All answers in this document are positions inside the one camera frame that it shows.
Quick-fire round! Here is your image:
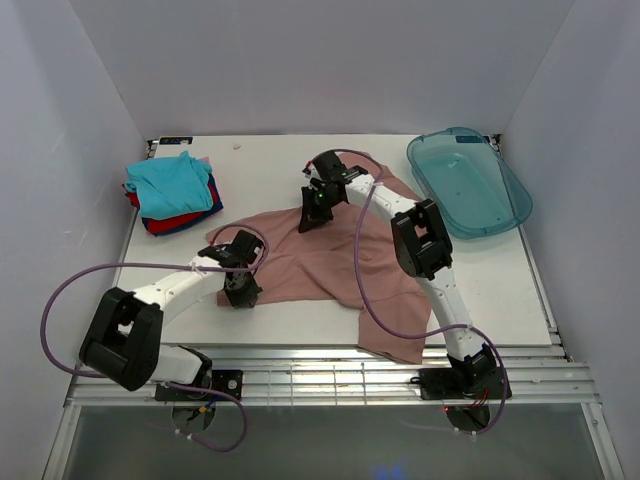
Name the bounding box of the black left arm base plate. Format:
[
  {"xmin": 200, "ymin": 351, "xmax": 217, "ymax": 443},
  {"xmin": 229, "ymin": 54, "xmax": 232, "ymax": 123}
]
[{"xmin": 154, "ymin": 369, "xmax": 244, "ymax": 403}]

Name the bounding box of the black blue corner label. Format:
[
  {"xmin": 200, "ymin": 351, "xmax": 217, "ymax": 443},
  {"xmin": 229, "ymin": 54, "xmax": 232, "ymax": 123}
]
[{"xmin": 159, "ymin": 136, "xmax": 193, "ymax": 145}]

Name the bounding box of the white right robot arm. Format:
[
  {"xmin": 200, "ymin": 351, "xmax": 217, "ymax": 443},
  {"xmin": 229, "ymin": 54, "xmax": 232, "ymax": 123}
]
[{"xmin": 298, "ymin": 149, "xmax": 500, "ymax": 398}]

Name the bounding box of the navy blue folded t shirt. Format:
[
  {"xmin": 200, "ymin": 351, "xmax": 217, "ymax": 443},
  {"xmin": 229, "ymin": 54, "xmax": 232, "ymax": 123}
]
[{"xmin": 140, "ymin": 172, "xmax": 227, "ymax": 234}]

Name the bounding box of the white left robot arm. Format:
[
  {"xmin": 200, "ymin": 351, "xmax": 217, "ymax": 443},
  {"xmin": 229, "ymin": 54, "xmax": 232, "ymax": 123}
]
[{"xmin": 79, "ymin": 230, "xmax": 266, "ymax": 391}]

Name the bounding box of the dusty pink t shirt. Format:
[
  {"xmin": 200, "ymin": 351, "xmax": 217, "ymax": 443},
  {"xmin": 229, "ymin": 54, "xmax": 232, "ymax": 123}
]
[{"xmin": 205, "ymin": 152, "xmax": 433, "ymax": 366}]

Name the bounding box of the red folded t shirt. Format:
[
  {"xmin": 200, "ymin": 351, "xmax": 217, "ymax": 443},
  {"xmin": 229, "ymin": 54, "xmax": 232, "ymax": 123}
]
[{"xmin": 122, "ymin": 182, "xmax": 221, "ymax": 237}]

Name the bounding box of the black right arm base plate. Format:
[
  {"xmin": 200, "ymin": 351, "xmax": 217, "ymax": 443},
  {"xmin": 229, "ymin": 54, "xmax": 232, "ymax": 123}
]
[{"xmin": 409, "ymin": 367, "xmax": 512, "ymax": 401}]

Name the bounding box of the turquoise folded t shirt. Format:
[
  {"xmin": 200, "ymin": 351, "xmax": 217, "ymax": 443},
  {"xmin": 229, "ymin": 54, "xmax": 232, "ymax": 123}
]
[{"xmin": 124, "ymin": 151, "xmax": 214, "ymax": 220}]

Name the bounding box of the teal transparent plastic bin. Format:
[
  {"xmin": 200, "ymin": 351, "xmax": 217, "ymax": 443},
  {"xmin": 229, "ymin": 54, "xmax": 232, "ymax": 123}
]
[{"xmin": 406, "ymin": 127, "xmax": 533, "ymax": 240}]

